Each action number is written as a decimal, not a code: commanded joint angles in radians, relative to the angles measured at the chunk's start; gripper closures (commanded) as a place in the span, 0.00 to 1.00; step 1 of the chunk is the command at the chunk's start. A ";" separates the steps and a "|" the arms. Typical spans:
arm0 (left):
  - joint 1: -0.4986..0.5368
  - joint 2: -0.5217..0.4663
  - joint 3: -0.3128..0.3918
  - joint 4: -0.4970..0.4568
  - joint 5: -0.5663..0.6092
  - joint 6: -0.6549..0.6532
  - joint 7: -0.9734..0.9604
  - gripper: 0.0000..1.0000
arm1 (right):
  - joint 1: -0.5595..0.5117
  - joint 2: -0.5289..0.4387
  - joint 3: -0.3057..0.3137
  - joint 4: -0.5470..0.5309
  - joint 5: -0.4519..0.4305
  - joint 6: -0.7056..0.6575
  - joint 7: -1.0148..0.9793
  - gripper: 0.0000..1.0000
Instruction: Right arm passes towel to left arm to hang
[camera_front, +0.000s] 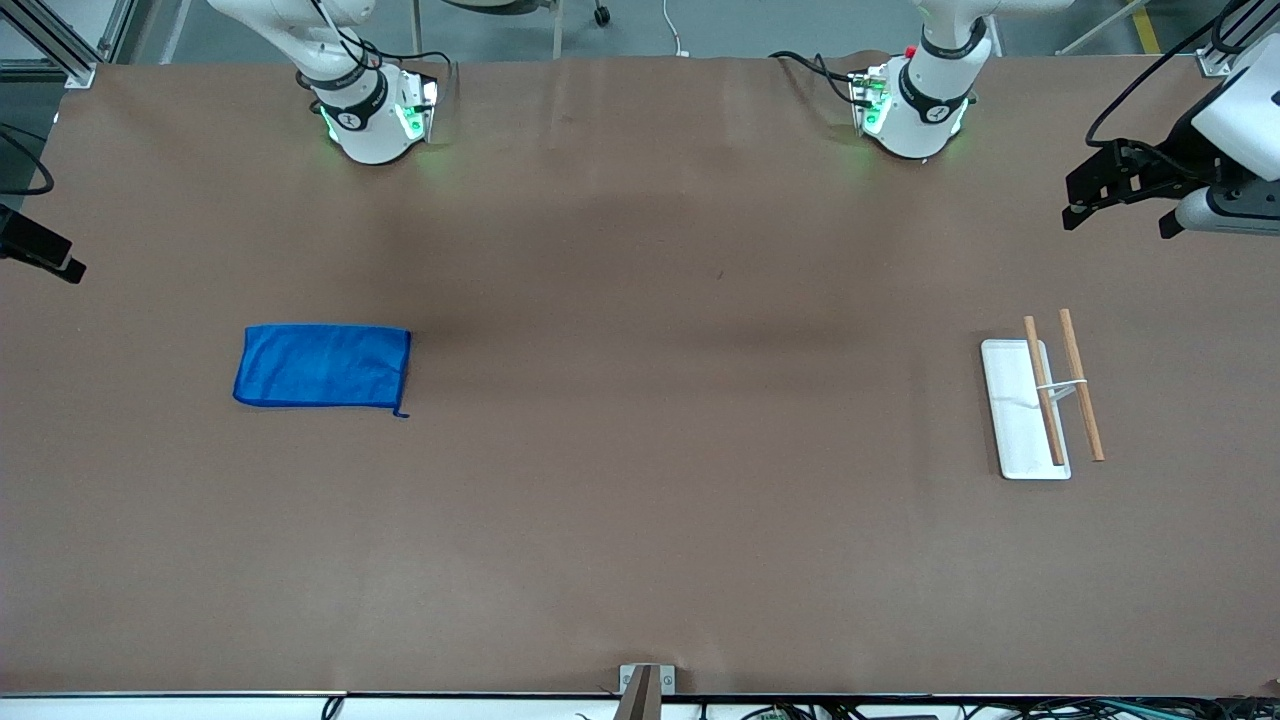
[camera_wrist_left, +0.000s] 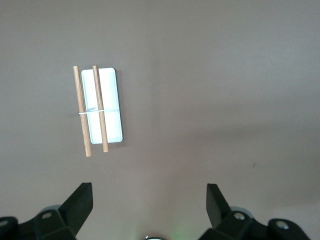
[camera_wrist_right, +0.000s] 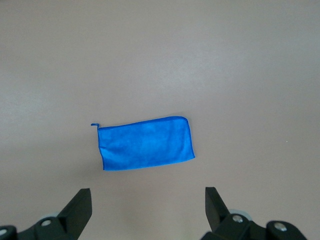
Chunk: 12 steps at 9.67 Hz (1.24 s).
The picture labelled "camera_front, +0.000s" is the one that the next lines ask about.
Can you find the blue towel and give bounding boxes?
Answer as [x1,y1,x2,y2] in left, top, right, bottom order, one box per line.
[233,324,413,419]

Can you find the white towel rack wooden rods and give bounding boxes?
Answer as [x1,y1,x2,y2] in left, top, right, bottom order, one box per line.
[980,308,1106,481]

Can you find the white floor rod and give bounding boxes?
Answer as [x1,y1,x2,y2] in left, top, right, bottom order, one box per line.
[1057,0,1151,56]

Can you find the aluminium frame profile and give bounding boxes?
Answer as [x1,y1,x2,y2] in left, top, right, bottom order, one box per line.
[0,0,136,89]
[1197,0,1280,79]

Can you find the black left arm base cable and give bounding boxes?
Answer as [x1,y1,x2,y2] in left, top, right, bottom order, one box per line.
[768,50,866,106]

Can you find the black arm base cable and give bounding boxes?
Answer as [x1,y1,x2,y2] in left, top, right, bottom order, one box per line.
[768,50,866,106]
[300,0,456,101]

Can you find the black right arm base cable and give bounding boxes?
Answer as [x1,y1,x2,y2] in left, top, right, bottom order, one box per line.
[300,0,456,101]

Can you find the silver metal bracket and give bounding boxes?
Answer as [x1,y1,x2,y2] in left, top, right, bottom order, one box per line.
[619,664,677,696]

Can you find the brown camera post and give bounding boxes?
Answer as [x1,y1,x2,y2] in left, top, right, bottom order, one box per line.
[612,665,663,720]

